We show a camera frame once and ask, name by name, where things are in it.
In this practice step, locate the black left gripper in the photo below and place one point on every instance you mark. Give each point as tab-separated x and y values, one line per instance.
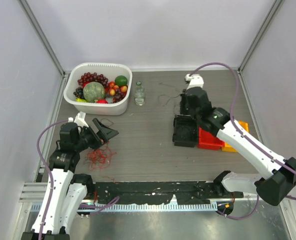
103	132

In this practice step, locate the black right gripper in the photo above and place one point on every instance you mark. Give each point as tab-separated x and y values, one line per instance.
182	100

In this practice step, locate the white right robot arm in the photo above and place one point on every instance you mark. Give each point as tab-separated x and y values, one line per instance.
277	174

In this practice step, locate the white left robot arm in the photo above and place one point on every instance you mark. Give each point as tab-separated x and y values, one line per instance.
65	189

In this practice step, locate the red apple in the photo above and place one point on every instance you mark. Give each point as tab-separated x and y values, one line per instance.
102	101

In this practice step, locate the black plastic bin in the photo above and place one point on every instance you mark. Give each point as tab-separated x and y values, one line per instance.
185	131

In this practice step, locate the red plastic bin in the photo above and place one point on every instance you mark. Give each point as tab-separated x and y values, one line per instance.
208	141

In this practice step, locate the green melon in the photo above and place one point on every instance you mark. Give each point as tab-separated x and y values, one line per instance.
93	92

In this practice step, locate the peach fruit cluster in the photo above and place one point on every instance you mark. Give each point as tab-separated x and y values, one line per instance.
114	89

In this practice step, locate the clear glass bottle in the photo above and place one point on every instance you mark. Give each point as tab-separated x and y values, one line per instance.
139	94

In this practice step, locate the green lime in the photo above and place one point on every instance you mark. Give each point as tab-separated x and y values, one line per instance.
121	81

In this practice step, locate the red grape bunch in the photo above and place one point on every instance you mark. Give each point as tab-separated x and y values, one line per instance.
93	77

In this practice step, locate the orange plastic bin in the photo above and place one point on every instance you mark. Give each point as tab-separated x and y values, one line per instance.
231	142

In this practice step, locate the white plastic basket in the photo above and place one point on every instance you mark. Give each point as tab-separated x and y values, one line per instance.
116	105

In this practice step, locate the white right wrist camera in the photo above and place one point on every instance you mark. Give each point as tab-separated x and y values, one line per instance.
194	80

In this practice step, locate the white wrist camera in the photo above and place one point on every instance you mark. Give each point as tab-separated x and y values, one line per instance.
79	119
194	80

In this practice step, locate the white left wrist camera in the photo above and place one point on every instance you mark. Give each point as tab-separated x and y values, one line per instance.
79	119

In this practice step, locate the white slotted cable duct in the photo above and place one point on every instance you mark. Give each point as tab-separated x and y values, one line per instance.
170	207

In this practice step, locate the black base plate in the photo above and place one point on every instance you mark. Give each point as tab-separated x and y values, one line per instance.
159	192

